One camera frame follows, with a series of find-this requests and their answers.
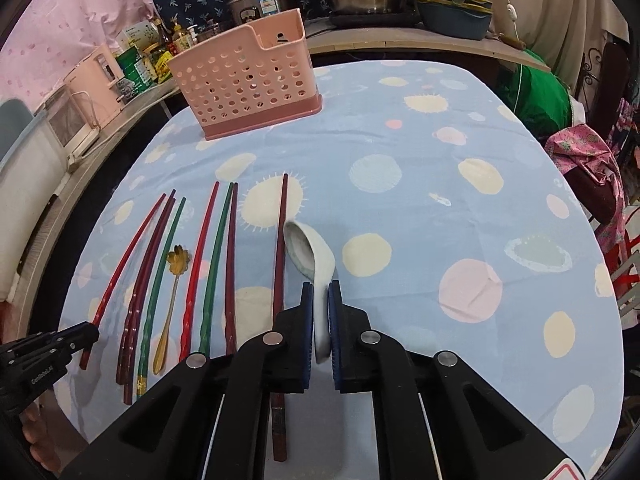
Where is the person's left hand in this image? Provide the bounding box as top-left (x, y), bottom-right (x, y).
top-left (21, 403), bottom-right (61, 474)

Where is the pink perforated utensil basket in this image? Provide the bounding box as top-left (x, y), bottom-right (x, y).
top-left (168, 9), bottom-right (322, 140)

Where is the dark maroon chopstick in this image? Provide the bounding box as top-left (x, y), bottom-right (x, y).
top-left (122, 207), bottom-right (174, 406)

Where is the blue dotted tablecloth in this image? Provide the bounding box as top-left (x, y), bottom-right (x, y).
top-left (55, 61), bottom-right (624, 476)

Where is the pink curtain cloth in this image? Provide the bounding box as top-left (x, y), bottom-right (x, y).
top-left (1, 0), bottom-right (153, 110)

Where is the gold flower spoon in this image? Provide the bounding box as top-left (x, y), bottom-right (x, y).
top-left (152, 245), bottom-right (191, 376)

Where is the pink kettle appliance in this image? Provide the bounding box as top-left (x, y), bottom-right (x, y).
top-left (63, 44), bottom-right (124, 128)

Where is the dark red chopstick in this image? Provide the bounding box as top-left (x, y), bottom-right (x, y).
top-left (271, 174), bottom-right (288, 463)
top-left (115, 190), bottom-right (176, 385)

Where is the blue basin with greens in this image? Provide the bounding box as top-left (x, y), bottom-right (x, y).
top-left (414, 0), bottom-right (494, 40)

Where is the green plastic bag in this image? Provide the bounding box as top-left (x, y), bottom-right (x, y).
top-left (496, 64), bottom-right (572, 143)

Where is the green detergent bag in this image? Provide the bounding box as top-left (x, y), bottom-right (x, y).
top-left (115, 47), bottom-right (157, 94)

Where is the dark red chopstick right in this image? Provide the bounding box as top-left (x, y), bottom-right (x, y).
top-left (271, 174), bottom-right (288, 463)

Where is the yellow oil bottle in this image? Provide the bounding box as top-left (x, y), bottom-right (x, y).
top-left (172, 23), bottom-right (193, 53)

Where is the beige curtain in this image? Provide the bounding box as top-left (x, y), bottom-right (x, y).
top-left (489, 0), bottom-right (629, 88)

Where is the white power strip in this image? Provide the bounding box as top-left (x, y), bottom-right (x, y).
top-left (65, 125), bottom-right (101, 174)

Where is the white ceramic spoon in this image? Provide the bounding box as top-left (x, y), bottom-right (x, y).
top-left (283, 220), bottom-right (335, 364)

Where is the bright red chopstick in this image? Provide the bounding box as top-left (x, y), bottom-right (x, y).
top-left (65, 192), bottom-right (172, 382)
top-left (179, 181), bottom-right (219, 361)

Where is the pink floral cloth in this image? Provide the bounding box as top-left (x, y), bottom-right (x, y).
top-left (544, 99), bottom-right (639, 254)

